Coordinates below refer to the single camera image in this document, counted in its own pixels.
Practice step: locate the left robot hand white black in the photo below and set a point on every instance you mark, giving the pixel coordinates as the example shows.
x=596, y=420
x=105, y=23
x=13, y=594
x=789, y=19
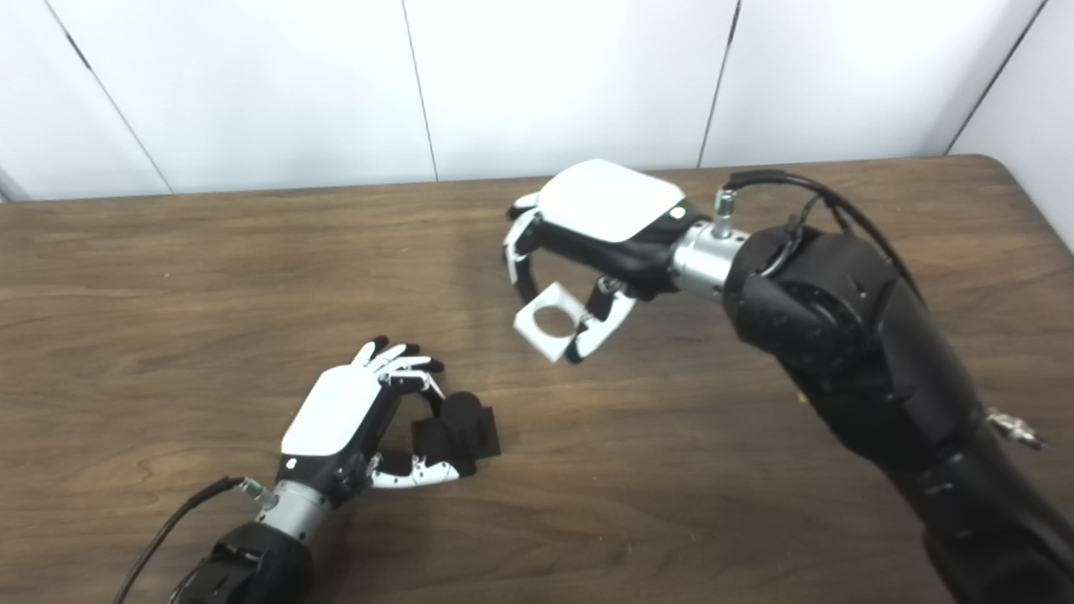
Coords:
x=331, y=411

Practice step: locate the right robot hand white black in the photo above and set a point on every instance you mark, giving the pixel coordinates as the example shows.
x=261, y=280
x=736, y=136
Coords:
x=608, y=201

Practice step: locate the black peg with square base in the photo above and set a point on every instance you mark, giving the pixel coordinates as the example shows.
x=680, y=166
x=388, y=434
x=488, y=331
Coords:
x=461, y=419

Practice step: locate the white square piece with hole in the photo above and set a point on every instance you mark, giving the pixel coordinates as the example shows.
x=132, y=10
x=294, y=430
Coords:
x=537, y=340

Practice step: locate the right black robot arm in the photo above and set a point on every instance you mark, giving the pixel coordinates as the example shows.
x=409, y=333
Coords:
x=873, y=361

